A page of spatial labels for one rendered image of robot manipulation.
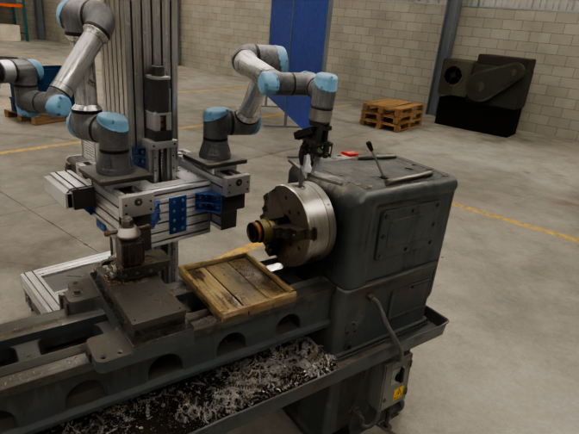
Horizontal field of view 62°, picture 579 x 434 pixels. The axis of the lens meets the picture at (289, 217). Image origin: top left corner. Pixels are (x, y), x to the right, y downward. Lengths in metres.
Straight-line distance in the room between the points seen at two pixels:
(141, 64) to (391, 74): 10.86
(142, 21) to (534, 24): 10.12
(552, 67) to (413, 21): 3.31
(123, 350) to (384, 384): 1.24
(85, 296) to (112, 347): 0.29
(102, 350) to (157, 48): 1.32
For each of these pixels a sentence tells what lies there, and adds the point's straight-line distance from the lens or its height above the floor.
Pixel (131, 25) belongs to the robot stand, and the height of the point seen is 1.72.
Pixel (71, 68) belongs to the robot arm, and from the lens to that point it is 1.89.
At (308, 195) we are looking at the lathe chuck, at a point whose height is 1.22.
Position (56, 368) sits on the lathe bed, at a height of 0.87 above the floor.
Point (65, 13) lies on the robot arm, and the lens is 2.09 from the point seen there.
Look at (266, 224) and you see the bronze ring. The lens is 1.72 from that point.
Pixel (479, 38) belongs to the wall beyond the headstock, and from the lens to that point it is 11.97.
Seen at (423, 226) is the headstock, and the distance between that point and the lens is 2.04.
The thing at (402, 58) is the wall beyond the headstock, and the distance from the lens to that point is 12.65.
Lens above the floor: 1.80
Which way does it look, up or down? 22 degrees down
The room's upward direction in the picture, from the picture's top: 5 degrees clockwise
